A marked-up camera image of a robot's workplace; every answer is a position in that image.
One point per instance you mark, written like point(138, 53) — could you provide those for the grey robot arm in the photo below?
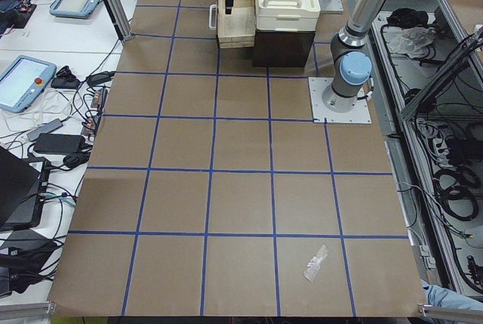
point(352, 67)

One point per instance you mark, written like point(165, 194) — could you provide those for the dark brown wooden cabinet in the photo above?
point(281, 49)

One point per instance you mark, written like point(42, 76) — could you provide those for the far blue teach pendant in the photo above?
point(77, 9)

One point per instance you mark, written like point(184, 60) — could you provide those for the blue teach pendant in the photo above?
point(77, 9)
point(23, 81)

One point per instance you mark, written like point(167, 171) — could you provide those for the white crumpled cloth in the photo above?
point(413, 42)

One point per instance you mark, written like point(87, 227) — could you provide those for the near blue teach pendant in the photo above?
point(23, 81)

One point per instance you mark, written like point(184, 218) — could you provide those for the black laptop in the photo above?
point(23, 187)

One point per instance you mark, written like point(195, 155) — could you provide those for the clear plastic wrapper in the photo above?
point(314, 265)

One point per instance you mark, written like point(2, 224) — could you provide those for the wooden drawer with white handle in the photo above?
point(235, 30)

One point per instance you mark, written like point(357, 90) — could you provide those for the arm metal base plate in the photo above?
point(328, 107)

